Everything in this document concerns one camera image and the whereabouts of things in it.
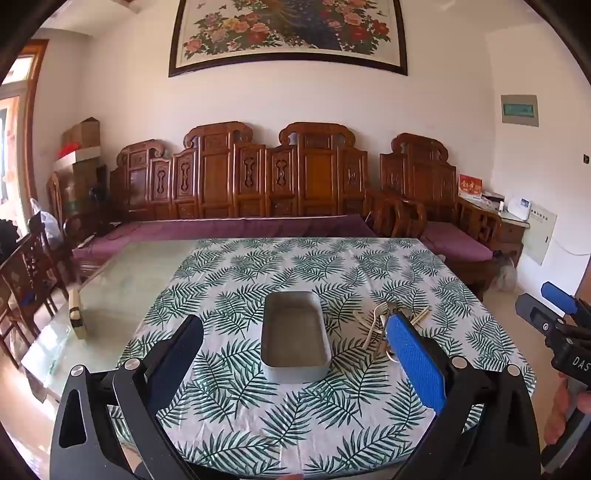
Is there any small cream box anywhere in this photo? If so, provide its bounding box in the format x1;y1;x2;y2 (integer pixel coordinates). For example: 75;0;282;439
69;290;88;340

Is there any long carved wooden sofa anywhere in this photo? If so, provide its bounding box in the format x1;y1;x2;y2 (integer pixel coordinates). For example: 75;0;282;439
71;121;428;278

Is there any leaf print tablecloth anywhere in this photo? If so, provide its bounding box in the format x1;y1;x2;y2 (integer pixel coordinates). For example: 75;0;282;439
108;237;536;480

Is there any wooden side table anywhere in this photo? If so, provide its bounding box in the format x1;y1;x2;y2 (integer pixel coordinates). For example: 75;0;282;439
462;194;530;267

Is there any grey metal tray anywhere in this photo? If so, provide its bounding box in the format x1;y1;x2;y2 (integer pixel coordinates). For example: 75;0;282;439
260;291;331;382

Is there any long purple sofa cushion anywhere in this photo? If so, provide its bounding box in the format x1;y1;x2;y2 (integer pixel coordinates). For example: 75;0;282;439
71;213;377;265

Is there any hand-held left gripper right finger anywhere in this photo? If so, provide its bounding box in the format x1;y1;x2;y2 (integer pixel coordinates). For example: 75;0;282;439
385;311;541;480

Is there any wooden door frame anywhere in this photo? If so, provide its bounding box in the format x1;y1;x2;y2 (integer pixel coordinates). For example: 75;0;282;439
0;39;49;208

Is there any translucent plastic bag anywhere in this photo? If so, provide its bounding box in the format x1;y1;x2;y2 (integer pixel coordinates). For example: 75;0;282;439
496;256;518;292

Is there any dark wooden chair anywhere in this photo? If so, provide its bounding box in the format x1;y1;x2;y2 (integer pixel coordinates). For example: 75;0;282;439
0;231;70;366

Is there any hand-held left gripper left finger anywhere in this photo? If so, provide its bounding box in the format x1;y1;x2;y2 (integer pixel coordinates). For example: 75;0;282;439
50;315;205;480

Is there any cardboard box stack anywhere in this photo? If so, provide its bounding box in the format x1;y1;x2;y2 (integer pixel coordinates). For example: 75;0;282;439
69;161;110;217

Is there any white desk phone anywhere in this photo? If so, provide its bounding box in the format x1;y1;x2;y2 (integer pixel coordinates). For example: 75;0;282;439
505;196;533;221

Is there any framed peacock flower painting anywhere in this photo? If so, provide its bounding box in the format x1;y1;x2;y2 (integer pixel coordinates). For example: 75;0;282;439
168;0;408;78

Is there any white plastic bag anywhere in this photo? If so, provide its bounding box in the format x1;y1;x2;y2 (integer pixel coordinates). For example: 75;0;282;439
30;198;61;250

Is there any brown cardboard box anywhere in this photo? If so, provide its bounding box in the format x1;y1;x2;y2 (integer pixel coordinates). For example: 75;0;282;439
62;117;101;151

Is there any purple armchair cushion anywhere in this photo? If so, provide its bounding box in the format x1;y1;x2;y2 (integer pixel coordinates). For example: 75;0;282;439
422;222;495;262

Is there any white electrical box cover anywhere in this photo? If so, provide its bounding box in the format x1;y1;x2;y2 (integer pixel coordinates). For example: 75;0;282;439
517;205;558;266

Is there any white flat box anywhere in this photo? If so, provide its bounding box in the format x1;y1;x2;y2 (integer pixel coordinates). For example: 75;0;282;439
53;147;102;172

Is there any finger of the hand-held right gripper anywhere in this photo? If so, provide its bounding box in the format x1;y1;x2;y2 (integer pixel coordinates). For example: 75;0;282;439
515;292;567;337
541;281;579;315

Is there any grey wall panel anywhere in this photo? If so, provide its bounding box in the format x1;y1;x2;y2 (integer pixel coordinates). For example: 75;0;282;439
501;94;540;127

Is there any red gift box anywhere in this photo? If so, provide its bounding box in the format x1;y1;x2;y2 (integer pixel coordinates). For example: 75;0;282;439
458;174;484;200

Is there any carved wooden armchair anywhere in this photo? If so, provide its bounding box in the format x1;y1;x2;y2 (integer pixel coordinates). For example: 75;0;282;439
365;133;502;301

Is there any person's right hand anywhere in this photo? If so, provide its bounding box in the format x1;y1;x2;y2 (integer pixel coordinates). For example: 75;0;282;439
544;371;591;446

